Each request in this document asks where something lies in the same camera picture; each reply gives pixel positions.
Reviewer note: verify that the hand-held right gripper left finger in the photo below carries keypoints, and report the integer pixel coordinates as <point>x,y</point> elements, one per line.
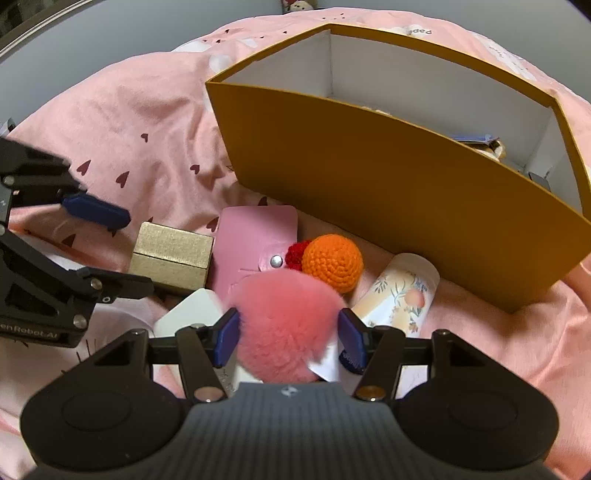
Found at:
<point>226,339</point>

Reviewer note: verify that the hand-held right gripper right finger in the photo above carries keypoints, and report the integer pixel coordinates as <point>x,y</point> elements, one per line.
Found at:
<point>351,339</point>

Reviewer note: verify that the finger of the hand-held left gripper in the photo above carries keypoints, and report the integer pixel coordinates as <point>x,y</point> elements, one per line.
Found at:
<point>97,210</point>
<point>120,285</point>

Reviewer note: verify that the small gold box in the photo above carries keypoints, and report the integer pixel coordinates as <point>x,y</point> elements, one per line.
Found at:
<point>171,258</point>

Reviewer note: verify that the pink fluffy pompom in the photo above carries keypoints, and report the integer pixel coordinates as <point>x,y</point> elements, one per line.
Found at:
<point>281,323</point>

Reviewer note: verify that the orange cardboard box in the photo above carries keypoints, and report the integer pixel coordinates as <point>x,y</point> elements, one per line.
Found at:
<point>392,184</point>

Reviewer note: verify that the pink white crochet toy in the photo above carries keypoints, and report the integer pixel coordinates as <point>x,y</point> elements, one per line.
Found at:
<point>493,148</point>

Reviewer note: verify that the white flat box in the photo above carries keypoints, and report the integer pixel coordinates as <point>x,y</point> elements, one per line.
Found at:
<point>189,316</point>

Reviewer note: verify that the floral hand cream tube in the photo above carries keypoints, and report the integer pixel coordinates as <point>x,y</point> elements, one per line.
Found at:
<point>397,295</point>

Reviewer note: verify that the orange crochet ball red flower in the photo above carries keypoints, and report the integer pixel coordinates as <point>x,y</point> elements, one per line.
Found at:
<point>330,263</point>

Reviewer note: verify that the pink snap card holder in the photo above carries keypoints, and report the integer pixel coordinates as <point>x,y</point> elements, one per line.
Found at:
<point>254,240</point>

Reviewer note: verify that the pink printed blanket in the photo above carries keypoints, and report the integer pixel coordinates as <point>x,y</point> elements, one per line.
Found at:
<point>138,115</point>

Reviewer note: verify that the clear column of plush toys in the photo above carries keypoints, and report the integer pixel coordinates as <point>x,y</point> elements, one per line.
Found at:
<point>298,4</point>

